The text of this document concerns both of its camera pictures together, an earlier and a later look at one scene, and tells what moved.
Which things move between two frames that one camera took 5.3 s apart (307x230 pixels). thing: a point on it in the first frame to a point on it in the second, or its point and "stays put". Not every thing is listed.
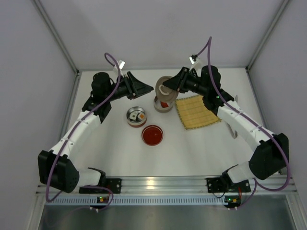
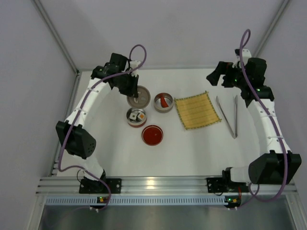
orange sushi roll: (141, 116) stays put
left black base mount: (115, 184) stays put
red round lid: (152, 135) stays put
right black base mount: (217, 185) stays put
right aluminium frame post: (283, 5) stays put
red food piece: (164, 105) stays put
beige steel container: (158, 106) stays put
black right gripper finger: (176, 81) to (213, 77)
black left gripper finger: (140, 88) to (130, 89)
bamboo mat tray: (194, 113) stays put
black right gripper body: (183, 79) to (223, 76)
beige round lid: (164, 92) to (143, 99)
